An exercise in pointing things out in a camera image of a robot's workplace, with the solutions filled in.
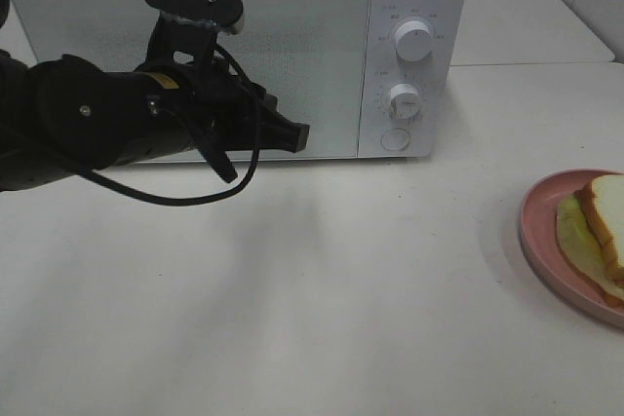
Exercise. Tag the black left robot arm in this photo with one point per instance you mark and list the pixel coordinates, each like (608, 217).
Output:
(67, 117)

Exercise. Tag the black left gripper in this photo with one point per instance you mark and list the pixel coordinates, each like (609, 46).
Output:
(212, 110)

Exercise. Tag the white bread sandwich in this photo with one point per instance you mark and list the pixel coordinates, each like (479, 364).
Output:
(589, 230)

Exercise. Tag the white microwave knob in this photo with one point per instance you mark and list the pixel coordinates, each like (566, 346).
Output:
(404, 101)
(413, 40)

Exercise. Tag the round microwave door button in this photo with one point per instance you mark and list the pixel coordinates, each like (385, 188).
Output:
(395, 140)

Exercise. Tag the pink round plate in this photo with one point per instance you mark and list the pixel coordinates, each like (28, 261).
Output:
(538, 240)

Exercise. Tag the white microwave door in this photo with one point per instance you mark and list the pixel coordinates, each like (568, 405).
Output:
(310, 54)

